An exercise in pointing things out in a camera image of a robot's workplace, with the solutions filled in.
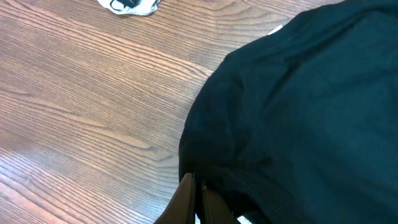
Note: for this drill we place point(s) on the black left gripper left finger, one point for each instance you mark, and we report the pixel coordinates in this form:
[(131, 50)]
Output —
[(181, 208)]

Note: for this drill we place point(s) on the black t-shirt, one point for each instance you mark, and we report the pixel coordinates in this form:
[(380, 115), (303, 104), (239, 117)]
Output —
[(300, 126)]

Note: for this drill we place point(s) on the white folded cloth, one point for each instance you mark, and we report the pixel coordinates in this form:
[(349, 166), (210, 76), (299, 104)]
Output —
[(144, 8)]

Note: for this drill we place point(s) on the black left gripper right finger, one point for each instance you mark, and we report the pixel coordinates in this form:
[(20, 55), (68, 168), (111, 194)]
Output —
[(214, 208)]

